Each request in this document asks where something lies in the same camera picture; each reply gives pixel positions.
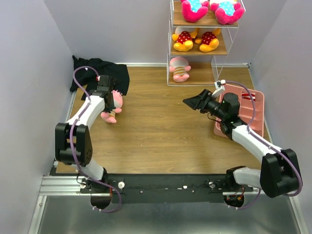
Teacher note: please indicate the white wire wooden shelf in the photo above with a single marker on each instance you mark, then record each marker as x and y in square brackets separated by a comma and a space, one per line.
[205, 66]

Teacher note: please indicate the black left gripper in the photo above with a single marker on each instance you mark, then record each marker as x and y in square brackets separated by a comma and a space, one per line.
[111, 107]

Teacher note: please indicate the small yellow plush toy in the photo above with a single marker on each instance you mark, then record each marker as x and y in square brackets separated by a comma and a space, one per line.
[183, 38]

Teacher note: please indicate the pink pig plush striped shirt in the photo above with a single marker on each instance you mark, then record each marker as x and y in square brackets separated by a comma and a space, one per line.
[180, 67]

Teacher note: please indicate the white plush blue dress back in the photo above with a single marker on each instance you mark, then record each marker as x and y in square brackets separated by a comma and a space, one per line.
[227, 12]

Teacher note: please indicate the red white striped sock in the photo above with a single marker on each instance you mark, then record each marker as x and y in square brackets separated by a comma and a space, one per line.
[248, 96]

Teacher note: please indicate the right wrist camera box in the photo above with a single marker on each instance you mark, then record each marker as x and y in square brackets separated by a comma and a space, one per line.
[219, 88]

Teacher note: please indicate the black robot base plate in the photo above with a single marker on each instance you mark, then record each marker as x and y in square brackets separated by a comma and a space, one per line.
[165, 188]

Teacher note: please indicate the white plush blue dress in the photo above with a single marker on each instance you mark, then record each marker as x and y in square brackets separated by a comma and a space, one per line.
[194, 10]
[227, 12]

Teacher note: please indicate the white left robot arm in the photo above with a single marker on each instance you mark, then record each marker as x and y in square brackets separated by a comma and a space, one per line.
[73, 144]

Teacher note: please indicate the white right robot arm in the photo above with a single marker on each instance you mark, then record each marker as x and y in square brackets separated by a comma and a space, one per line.
[279, 173]

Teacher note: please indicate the black cloth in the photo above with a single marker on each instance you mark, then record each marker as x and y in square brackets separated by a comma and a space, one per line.
[86, 77]

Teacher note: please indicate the large yellow plush toy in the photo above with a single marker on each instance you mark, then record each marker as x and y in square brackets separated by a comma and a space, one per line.
[207, 39]

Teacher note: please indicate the white plush blue dress front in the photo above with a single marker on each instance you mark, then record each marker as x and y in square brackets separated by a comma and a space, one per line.
[194, 10]

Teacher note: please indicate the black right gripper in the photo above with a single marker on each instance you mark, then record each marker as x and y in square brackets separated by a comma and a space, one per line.
[203, 101]

